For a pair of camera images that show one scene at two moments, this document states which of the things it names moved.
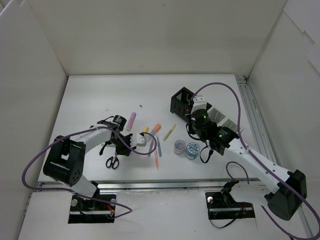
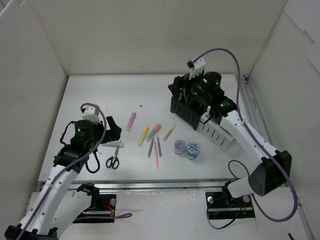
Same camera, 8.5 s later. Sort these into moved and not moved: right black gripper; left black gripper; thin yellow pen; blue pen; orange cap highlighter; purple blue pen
Moved: left black gripper; right black gripper
Not moved: thin yellow pen; blue pen; purple blue pen; orange cap highlighter
